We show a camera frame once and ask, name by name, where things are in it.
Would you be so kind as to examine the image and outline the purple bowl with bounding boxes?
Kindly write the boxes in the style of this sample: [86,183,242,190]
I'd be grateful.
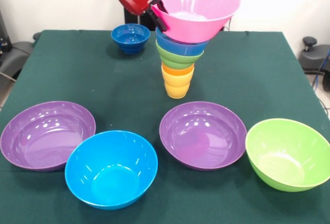
[0,101,96,172]
[159,101,248,171]

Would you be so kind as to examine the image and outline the large blue bowl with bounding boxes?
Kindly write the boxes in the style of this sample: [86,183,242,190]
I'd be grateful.
[64,130,158,210]

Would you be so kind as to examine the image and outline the black cables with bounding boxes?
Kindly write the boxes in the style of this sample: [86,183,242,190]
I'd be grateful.
[219,0,234,32]

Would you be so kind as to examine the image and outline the small green bowl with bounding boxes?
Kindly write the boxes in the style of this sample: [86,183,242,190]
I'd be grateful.
[156,45,205,71]

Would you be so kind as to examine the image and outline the large green bowl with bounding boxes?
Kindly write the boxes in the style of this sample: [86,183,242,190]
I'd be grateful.
[245,118,330,193]

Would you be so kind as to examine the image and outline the dark green table cloth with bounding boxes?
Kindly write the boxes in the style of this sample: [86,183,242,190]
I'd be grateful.
[0,30,330,224]

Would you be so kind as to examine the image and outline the yellow cup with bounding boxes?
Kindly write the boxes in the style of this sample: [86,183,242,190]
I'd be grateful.
[162,70,195,99]

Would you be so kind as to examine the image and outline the orange cup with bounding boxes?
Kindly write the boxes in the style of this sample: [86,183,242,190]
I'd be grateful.
[161,63,195,77]

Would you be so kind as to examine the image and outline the small dark blue bowl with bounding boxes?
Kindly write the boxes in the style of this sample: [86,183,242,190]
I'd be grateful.
[111,24,151,55]

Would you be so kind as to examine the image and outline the large pink bowl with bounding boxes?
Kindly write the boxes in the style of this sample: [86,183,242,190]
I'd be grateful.
[151,0,241,44]

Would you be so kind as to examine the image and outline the black knobbed equipment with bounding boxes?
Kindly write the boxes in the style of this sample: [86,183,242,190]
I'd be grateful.
[302,36,330,93]

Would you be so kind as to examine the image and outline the black chair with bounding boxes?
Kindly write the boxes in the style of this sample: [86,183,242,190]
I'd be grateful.
[0,10,42,80]

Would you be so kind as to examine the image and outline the small light blue bowl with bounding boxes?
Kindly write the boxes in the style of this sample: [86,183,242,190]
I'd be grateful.
[156,27,209,57]

